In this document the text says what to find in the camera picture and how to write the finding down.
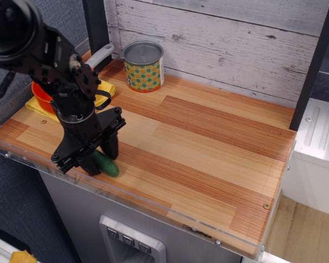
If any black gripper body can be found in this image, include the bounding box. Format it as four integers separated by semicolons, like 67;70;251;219
50;93;126;173

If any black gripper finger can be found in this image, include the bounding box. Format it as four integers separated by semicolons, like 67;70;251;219
101;132;118;159
77;157;101;175

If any green toy cucumber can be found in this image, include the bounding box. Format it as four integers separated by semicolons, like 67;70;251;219
91;150;120;177

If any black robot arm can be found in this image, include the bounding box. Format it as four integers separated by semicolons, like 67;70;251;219
0;1;125;175

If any yellow folded cloth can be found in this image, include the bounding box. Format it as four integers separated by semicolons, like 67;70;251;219
25;81;116;123

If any grey toy fridge cabinet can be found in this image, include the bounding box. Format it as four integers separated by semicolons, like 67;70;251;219
41;172;242;262

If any grey dispenser panel with buttons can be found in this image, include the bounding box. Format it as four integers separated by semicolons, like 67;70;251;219
99;215;167;262

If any patterned can with grey lid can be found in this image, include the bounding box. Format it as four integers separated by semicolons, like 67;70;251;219
120;41;165;93

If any clear acrylic table guard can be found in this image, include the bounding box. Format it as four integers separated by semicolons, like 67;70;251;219
0;61;296;259

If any yellow black object bottom left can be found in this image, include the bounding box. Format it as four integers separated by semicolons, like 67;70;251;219
0;230;38;262

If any white ribbed appliance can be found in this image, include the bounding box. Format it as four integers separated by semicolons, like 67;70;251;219
281;99;329;214

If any orange pot with grey handle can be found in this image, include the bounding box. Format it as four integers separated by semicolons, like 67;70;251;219
25;44;116;121

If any black vertical post left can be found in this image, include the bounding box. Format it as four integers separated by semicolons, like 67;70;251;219
82;0;110;55

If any black vertical post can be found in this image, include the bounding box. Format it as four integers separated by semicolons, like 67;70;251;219
289;9;329;132
82;0;110;55

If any black vertical post right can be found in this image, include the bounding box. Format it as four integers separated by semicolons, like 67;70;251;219
289;9;329;132

